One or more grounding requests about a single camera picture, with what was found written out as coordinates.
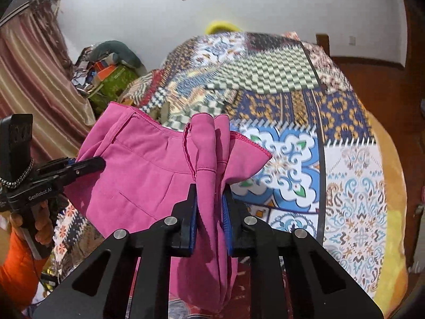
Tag yellow blanket under bedspread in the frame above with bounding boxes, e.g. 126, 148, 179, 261
367, 112, 408, 318

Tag white wall socket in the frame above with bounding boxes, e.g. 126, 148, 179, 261
349, 36, 356, 46

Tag green storage bag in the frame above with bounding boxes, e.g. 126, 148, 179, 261
88, 65, 138, 117

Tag left hand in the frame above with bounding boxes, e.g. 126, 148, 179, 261
9, 200, 53, 246

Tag patchwork patterned bedspread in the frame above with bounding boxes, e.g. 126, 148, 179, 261
51, 31, 389, 319

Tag grey plush toy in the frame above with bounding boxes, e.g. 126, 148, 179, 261
89, 40, 142, 68

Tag yellow curved headboard tube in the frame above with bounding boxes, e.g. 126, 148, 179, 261
205, 20, 242, 35

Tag orange sleeve forearm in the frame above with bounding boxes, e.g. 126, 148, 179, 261
1, 230, 48, 312

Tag pink pants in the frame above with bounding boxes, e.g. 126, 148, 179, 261
65, 103, 271, 313

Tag striped brown curtain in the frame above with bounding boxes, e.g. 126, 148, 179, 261
1, 0, 95, 163

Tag olive green folded garment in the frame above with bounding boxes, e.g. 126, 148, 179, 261
149, 102, 170, 125

